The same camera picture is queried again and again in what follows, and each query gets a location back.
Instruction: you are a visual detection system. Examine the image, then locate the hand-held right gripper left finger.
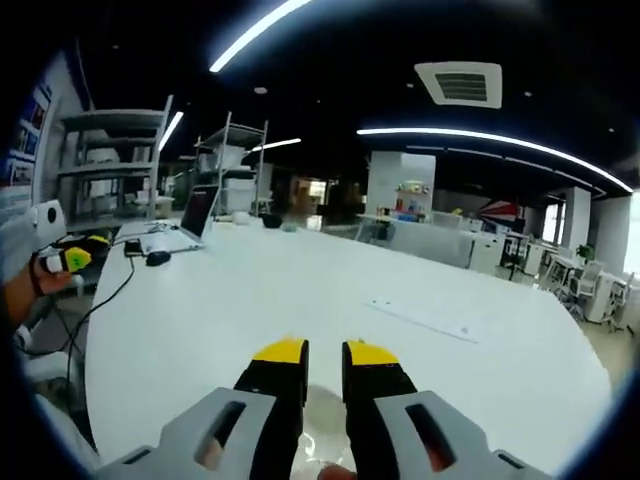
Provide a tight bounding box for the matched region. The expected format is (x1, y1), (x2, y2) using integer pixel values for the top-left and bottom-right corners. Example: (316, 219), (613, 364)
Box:
(97, 337), (310, 480)

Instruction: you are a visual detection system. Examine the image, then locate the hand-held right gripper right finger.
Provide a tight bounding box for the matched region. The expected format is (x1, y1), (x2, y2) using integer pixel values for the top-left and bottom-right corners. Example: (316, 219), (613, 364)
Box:
(341, 339), (551, 480)

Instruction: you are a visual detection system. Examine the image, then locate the white coffee cup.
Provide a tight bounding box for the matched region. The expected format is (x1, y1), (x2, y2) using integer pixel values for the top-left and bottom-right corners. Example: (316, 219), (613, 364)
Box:
(302, 383), (351, 469)

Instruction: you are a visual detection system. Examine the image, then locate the white tabletop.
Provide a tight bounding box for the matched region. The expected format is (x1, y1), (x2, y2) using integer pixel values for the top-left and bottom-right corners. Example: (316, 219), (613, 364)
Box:
(84, 217), (614, 480)

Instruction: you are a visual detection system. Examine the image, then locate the person's left hand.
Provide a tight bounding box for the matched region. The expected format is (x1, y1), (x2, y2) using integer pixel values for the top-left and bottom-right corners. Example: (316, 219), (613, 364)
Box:
(29, 248), (74, 296)

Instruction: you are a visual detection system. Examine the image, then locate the white panel with round hole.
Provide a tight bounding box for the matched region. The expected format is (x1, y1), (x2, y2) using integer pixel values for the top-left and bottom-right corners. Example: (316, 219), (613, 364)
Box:
(30, 198), (66, 236)

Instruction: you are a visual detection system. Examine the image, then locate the large grey shelf rack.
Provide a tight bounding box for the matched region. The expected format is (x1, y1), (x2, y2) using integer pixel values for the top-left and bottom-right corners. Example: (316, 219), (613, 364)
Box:
(57, 94), (174, 234)

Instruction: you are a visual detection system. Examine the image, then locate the silver laptop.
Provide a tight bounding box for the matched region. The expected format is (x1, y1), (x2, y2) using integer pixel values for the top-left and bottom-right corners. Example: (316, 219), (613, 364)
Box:
(138, 184), (221, 256)

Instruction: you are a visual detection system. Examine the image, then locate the short ceiling light strip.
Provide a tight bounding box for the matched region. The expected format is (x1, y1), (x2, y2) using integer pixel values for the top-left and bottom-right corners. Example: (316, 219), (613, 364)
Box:
(158, 110), (185, 151)
(247, 138), (303, 153)

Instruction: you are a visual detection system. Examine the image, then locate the small grey shelf rack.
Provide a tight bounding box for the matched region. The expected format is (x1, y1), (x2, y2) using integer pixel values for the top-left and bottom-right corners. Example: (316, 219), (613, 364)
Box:
(194, 110), (269, 219)

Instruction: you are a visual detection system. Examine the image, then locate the colourful display shelf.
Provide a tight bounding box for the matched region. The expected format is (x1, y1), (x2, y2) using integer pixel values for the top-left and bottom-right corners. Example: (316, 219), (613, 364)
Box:
(394, 182), (431, 214)

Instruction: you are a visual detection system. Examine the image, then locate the white office chair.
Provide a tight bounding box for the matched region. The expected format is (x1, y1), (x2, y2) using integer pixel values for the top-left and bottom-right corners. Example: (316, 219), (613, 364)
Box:
(564, 259), (604, 321)
(607, 272), (636, 331)

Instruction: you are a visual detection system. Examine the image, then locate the long curved ceiling light strip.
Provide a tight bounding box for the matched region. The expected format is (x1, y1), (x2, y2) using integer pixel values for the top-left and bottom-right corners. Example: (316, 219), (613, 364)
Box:
(208, 0), (311, 74)

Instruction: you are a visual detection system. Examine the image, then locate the thin ceiling light strip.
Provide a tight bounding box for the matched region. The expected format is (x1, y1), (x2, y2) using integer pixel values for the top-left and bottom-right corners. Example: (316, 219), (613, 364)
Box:
(357, 127), (634, 191)

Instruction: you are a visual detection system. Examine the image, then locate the white ceiling air vent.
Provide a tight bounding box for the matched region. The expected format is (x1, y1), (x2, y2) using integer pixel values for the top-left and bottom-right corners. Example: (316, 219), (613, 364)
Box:
(413, 61), (503, 110)

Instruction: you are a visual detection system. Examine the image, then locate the black cable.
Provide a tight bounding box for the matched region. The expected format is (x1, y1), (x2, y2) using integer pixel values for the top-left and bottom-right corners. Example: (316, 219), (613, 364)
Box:
(64, 254), (136, 351)

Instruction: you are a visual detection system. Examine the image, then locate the wall poster board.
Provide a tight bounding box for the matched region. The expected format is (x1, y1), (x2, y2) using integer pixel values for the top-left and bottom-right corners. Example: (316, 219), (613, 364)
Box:
(7, 82), (54, 211)

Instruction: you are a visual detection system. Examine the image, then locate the flag wall picture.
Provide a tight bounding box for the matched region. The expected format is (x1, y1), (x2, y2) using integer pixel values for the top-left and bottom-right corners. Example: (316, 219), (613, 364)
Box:
(479, 198), (521, 224)

